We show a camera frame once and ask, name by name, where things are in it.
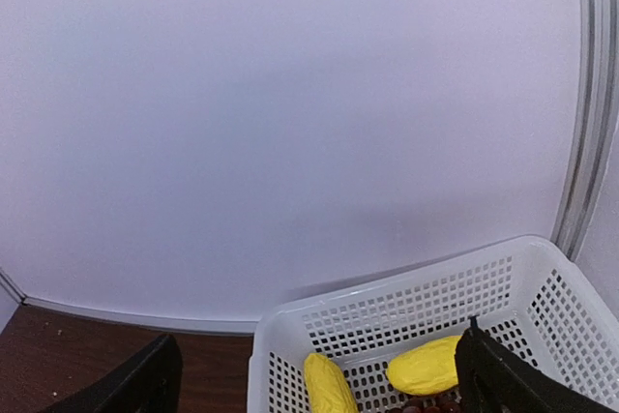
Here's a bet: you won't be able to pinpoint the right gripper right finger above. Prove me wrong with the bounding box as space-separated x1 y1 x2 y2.
455 316 611 413

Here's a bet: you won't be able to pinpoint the purple fake grapes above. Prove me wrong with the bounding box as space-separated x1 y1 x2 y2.
388 394 464 413

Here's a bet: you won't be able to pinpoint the white plastic basket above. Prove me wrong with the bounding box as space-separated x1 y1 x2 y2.
247 236 618 412

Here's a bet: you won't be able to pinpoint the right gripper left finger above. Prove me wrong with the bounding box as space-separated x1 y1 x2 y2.
47 334 183 413

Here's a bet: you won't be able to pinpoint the right aluminium wall post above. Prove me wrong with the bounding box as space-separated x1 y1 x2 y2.
551 0 618 261

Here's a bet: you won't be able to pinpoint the yellow fake banana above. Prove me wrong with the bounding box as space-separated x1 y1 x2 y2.
304 353 358 413

